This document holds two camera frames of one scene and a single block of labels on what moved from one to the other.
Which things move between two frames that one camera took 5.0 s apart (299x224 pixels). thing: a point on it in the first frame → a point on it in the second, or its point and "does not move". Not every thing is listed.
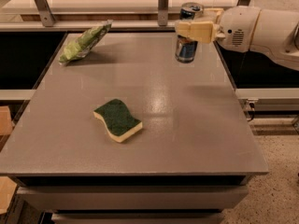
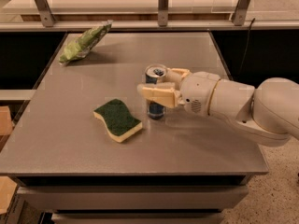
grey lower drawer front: [137, 218] does not move
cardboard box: [7, 183] does not move
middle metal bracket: [163, 5] does not move
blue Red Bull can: [186, 49] → [154, 73]
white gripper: [239, 27] → [196, 92]
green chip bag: [86, 43] does not move
